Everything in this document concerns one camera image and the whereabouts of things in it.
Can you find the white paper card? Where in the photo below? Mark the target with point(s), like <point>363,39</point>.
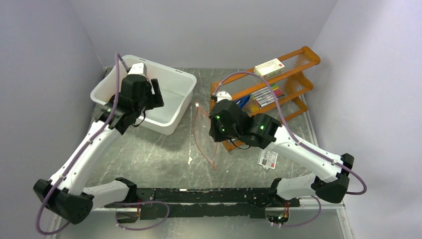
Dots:
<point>267,159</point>

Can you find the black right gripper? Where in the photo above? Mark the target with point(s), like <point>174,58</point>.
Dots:
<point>213,132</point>

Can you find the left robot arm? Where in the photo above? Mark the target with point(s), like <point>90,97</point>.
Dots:
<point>65,193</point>

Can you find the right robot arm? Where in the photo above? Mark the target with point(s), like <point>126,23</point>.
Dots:
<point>328,178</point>

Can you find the blue stapler tool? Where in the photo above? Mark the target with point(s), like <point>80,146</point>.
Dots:
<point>241,102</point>

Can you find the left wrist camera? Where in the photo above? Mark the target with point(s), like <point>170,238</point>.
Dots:
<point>138,69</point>

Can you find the white red carton box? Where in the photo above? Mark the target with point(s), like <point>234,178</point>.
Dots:
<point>269,69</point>

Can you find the clear zip top bag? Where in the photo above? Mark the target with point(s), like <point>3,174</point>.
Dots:
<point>204,142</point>

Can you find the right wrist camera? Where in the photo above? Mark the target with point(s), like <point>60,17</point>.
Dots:
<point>221,95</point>

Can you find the orange wooden shelf rack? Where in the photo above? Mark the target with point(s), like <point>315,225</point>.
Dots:
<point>287,85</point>

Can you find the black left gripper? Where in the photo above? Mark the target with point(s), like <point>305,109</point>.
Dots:
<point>156,98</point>

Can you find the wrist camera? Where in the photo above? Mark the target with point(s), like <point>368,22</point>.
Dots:
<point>138,69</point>
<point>221,95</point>

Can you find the coloured marker pens set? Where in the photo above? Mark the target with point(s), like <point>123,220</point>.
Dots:
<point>264,96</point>

